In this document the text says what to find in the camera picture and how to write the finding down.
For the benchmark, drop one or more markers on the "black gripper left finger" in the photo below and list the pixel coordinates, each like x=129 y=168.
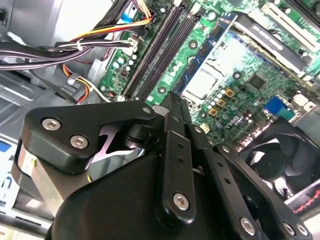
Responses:
x=62 y=125

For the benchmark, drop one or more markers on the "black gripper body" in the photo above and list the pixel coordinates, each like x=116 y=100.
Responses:
x=112 y=212

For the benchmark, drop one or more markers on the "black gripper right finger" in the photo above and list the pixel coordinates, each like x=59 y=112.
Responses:
x=225 y=180

